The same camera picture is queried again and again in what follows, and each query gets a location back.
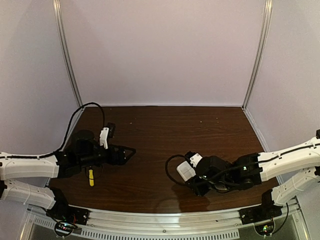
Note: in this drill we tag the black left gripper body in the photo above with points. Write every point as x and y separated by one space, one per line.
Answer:
114 155

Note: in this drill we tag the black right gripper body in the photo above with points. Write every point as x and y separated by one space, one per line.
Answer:
195 185

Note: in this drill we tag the white remote control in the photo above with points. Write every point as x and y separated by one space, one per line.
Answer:
185 171

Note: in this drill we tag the yellow handled screwdriver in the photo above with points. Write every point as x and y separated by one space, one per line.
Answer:
91 177

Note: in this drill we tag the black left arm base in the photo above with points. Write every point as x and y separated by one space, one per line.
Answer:
66 217

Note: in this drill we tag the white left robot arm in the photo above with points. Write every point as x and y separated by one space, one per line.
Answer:
14 167

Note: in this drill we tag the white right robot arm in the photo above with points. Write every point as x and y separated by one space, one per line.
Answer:
303 159

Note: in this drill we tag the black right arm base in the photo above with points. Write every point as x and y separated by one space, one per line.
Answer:
262 216

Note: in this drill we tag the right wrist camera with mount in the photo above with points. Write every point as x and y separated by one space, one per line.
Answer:
193 158

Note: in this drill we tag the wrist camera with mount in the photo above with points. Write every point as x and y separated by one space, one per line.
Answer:
193 158
106 133

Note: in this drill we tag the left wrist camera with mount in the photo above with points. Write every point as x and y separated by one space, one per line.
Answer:
106 133

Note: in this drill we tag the aluminium front rail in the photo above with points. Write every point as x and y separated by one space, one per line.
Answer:
210 225

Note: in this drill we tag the left aluminium corner post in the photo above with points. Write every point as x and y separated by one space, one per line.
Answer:
57 8

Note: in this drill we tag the aluminium corner post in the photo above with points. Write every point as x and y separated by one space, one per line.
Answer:
57 8
263 37

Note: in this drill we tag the right aluminium corner post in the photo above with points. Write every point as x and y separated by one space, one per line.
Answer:
263 37

